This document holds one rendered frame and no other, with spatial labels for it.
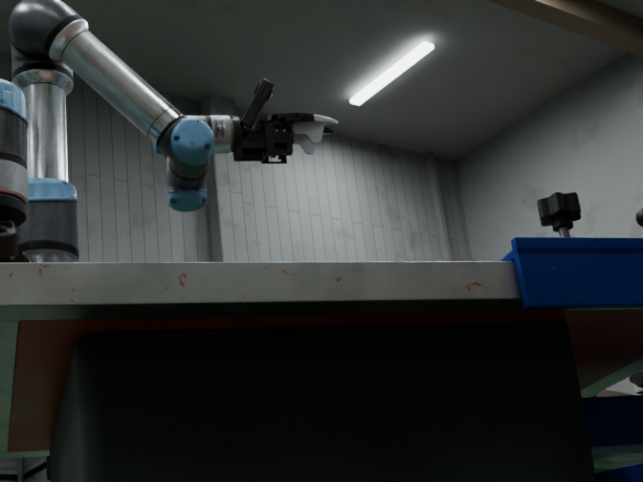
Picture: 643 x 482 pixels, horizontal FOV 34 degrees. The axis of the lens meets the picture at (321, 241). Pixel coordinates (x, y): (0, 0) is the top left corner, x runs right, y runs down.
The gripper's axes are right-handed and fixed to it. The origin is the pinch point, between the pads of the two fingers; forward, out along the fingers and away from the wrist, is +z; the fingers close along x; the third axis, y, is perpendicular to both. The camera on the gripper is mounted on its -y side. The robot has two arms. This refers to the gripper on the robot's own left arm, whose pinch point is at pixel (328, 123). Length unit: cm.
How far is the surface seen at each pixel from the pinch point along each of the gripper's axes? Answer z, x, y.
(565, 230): -4, 104, 51
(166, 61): 36, -738, -350
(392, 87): 274, -784, -344
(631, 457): 49, 13, 71
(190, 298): -41, 109, 58
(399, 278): -22, 107, 56
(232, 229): 95, -781, -195
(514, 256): -11, 106, 54
